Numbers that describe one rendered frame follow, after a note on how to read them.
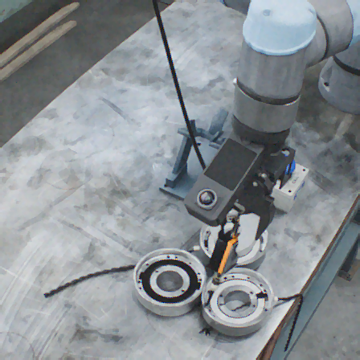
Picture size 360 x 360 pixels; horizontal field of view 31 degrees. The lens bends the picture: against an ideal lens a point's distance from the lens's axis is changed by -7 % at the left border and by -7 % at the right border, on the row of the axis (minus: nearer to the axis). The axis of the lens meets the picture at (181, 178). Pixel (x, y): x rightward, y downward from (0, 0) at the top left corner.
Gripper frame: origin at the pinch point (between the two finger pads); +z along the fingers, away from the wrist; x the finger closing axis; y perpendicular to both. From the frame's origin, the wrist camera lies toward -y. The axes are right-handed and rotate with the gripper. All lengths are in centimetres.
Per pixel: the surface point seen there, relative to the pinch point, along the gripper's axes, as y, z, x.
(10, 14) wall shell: 118, 68, 165
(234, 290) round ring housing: 2.1, 10.2, -1.8
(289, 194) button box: 21.1, 5.8, -0.2
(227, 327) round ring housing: -4.4, 10.2, -4.7
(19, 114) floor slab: 84, 85, 125
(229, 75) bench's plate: 47, 7, 26
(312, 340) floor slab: 60, 86, -9
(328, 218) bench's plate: 24.8, 9.8, -7.0
